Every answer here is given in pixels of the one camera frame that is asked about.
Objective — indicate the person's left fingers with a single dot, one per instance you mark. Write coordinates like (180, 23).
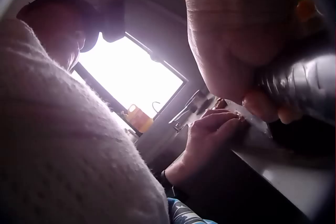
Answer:
(223, 121)

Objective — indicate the window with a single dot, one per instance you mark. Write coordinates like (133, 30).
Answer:
(131, 77)

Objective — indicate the brown food piece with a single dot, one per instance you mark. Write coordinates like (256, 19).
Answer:
(220, 103)

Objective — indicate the black wrist band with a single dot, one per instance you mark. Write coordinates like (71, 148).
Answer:
(166, 178)

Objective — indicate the person's body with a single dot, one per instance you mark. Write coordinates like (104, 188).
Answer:
(65, 129)

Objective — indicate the person's left hand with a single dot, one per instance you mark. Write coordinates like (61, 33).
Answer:
(202, 147)

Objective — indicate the person's right fingers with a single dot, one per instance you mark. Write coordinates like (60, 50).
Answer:
(260, 104)

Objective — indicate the person's right hand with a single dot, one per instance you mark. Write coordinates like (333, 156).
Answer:
(231, 24)

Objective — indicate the yellow plastic bottle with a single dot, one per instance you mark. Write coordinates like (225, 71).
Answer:
(139, 120)

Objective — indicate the curved metal tap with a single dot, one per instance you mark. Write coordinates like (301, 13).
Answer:
(157, 107)

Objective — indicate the person's legs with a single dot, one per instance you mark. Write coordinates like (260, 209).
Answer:
(183, 213)

